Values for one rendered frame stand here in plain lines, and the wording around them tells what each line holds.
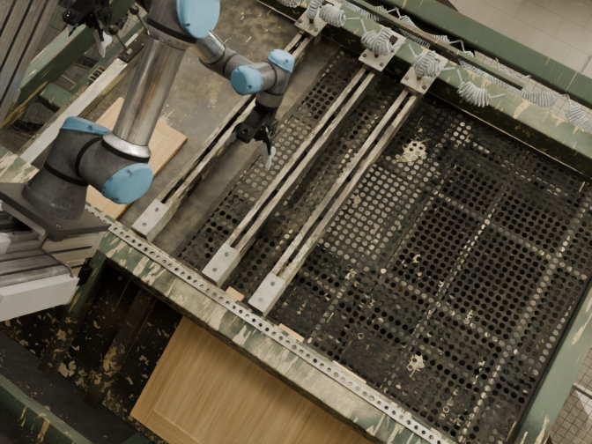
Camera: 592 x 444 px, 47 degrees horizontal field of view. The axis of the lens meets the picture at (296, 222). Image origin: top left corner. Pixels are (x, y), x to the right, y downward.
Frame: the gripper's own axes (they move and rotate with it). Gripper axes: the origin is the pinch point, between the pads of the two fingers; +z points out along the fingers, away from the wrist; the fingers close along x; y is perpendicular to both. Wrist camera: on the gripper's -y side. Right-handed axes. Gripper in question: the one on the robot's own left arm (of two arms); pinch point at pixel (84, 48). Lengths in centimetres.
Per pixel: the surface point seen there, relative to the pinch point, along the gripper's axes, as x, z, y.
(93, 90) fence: 6.6, 25.0, 15.9
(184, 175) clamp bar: -44, 28, 6
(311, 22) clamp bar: -45, -15, 72
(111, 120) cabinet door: -6.1, 29.5, 12.1
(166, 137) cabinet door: -27.1, 26.9, 16.9
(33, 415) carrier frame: -43, 106, -54
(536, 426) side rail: -182, 33, 0
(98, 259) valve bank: -39, 50, -28
